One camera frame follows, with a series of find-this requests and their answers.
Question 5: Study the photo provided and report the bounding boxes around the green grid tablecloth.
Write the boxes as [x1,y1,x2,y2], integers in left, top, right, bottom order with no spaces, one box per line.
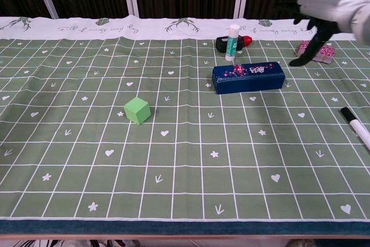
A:
[0,14,370,235]

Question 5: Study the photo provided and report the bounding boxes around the green cube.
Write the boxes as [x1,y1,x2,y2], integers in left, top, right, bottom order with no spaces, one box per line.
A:
[123,97,152,126]

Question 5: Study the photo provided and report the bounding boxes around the black white marker pen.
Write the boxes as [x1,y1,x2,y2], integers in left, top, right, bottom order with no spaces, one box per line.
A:
[340,106,370,152]

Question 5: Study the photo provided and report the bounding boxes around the black rectangular device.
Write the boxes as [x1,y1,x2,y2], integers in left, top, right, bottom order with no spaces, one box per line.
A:
[215,35,246,54]

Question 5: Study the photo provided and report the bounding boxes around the pink patterned small box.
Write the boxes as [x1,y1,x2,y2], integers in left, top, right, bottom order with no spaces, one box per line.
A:
[295,40,336,65]

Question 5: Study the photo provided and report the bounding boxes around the green white glue stick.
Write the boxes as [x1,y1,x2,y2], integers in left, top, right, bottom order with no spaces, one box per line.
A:
[225,24,241,62]

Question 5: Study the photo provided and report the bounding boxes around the blue glasses case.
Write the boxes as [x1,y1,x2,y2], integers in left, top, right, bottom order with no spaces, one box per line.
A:
[212,61,286,95]

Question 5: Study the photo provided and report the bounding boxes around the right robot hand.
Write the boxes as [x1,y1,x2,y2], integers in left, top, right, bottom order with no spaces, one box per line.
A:
[274,0,368,67]

